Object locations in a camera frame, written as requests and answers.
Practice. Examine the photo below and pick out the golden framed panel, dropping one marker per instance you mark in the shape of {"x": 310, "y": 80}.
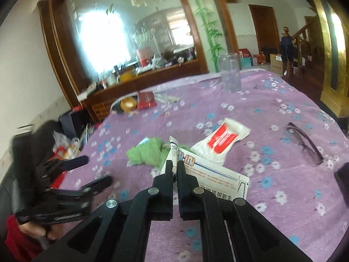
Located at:
{"x": 319, "y": 60}

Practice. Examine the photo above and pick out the white ointment tube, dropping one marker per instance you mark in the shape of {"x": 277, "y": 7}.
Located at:
{"x": 174, "y": 150}

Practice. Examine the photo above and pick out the person's left hand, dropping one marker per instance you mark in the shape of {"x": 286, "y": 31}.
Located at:
{"x": 32, "y": 229}

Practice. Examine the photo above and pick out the brown wooden door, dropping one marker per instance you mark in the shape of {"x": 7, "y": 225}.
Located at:
{"x": 264, "y": 30}

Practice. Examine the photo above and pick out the dark jacket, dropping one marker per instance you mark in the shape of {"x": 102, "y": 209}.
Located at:
{"x": 287, "y": 49}

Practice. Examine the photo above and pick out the paper-wrapped chopsticks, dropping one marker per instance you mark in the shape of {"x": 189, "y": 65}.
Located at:
{"x": 166, "y": 98}

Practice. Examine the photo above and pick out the white packet with red label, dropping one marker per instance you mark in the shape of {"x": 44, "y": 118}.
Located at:
{"x": 223, "y": 139}

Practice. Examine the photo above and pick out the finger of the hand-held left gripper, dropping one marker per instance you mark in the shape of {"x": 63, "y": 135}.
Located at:
{"x": 76, "y": 161}
{"x": 98, "y": 182}

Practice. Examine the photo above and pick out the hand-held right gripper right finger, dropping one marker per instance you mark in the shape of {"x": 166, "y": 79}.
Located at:
{"x": 188, "y": 196}

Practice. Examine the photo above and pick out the wooden stair railing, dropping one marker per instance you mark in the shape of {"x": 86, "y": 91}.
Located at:
{"x": 300, "y": 57}

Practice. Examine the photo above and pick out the brown tape roll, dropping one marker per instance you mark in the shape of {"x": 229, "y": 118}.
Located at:
{"x": 128, "y": 105}

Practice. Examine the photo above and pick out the wooden mirror cabinet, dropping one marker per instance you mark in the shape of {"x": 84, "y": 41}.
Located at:
{"x": 163, "y": 73}

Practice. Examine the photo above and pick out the red box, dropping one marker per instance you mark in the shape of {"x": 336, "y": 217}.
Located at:
{"x": 144, "y": 56}

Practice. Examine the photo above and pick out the dark shopping bag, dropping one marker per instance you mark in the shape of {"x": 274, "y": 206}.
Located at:
{"x": 73, "y": 122}

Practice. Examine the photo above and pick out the white and blue medicine box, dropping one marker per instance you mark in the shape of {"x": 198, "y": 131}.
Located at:
{"x": 215, "y": 180}

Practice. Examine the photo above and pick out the dark framed eyeglasses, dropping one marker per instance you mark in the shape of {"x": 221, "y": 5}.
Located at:
{"x": 289, "y": 127}

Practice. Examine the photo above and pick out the stack of books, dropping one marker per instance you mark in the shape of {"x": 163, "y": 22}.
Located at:
{"x": 86, "y": 94}

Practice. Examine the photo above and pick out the black sofa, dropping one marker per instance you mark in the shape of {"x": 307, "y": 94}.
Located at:
{"x": 27, "y": 147}

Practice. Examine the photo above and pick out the red plastic basket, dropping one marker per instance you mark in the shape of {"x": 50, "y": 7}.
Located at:
{"x": 58, "y": 180}

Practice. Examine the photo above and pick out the green towel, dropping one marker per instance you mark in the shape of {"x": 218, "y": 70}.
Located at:
{"x": 147, "y": 152}

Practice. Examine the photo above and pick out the clear plastic bag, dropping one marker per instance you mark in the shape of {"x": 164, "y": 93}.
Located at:
{"x": 62, "y": 139}

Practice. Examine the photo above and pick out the yellow box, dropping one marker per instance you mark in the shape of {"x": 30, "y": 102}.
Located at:
{"x": 126, "y": 76}

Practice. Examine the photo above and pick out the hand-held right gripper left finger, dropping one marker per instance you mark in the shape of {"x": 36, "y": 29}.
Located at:
{"x": 163, "y": 196}

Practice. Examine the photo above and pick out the cardboard box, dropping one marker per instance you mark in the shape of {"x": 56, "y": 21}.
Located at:
{"x": 276, "y": 62}

